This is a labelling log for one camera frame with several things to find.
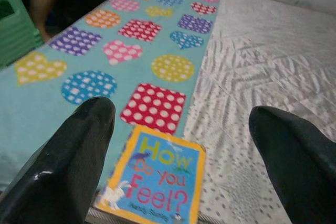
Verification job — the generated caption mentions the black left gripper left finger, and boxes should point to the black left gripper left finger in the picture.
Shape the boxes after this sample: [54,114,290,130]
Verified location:
[0,96,117,224]

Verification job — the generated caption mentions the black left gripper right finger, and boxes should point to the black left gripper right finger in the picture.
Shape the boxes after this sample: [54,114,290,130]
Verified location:
[248,105,336,224]

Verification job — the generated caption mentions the blue yellow children's board book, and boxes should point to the blue yellow children's board book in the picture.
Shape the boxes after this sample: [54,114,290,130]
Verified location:
[94,124,206,224]

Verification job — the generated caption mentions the teal blanket with dotted shapes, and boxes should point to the teal blanket with dotted shapes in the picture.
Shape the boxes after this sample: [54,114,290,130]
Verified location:
[0,0,224,190]

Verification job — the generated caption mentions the white patterned mattress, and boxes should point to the white patterned mattress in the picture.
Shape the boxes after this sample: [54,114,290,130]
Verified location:
[86,0,336,224]

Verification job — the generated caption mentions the green plastic stool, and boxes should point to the green plastic stool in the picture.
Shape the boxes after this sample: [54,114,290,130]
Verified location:
[0,0,44,71]

